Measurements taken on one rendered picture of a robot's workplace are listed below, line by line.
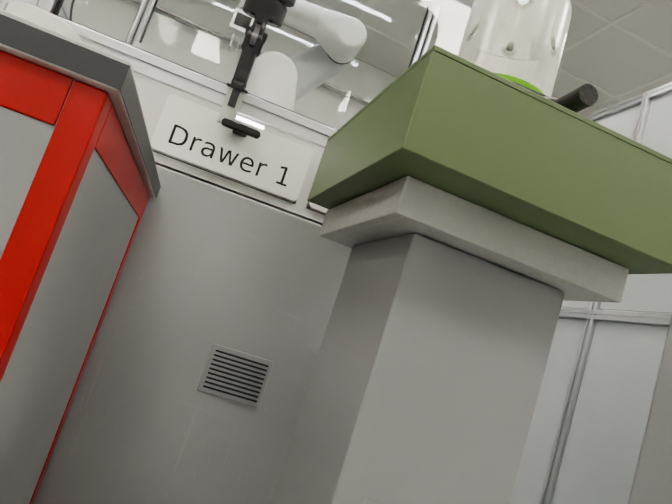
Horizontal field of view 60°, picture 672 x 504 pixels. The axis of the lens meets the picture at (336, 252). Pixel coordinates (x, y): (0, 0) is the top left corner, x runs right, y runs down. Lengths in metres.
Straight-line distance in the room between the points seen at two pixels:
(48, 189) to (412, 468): 0.43
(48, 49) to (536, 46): 0.54
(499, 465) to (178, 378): 0.64
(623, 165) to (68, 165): 0.51
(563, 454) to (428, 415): 2.00
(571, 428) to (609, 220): 2.02
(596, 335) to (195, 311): 1.86
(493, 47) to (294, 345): 0.65
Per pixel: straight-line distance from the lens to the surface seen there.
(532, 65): 0.78
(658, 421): 1.38
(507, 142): 0.56
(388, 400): 0.61
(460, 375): 0.64
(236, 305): 1.12
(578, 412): 2.59
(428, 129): 0.52
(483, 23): 0.81
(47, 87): 0.57
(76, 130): 0.55
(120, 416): 1.14
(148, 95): 1.18
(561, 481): 2.60
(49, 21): 0.66
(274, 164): 1.14
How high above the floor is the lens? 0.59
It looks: 8 degrees up
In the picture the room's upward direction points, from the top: 18 degrees clockwise
